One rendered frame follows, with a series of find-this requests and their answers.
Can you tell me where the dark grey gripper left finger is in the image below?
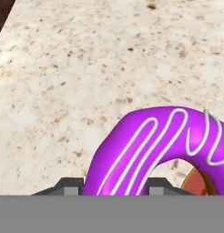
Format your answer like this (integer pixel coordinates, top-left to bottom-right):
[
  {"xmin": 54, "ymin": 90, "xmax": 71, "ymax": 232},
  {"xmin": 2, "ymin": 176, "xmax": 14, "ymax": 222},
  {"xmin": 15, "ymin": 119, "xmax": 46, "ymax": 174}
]
[{"xmin": 31, "ymin": 177, "xmax": 85, "ymax": 197}]

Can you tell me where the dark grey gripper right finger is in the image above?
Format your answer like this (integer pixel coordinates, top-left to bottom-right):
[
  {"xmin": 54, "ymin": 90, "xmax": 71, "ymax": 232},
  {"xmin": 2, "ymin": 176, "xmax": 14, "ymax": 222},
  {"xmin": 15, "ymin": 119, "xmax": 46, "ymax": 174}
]
[{"xmin": 145, "ymin": 177, "xmax": 195, "ymax": 197}]

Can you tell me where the purple iced doughnut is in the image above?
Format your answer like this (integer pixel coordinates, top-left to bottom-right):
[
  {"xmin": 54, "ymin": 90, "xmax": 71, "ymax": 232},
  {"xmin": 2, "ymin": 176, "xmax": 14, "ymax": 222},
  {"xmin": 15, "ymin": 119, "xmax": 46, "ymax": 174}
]
[{"xmin": 81, "ymin": 106, "xmax": 224, "ymax": 197}]

